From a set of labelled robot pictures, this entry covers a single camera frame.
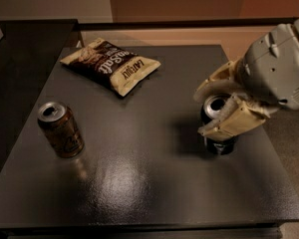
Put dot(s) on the brown soda can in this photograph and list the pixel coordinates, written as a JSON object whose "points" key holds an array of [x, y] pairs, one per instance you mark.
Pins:
{"points": [[57, 122]]}

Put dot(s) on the brown and cream chip bag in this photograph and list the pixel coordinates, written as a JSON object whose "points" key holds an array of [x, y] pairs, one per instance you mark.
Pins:
{"points": [[110, 66]]}

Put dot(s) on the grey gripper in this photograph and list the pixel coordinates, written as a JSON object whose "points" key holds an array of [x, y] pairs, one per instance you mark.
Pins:
{"points": [[275, 71]]}

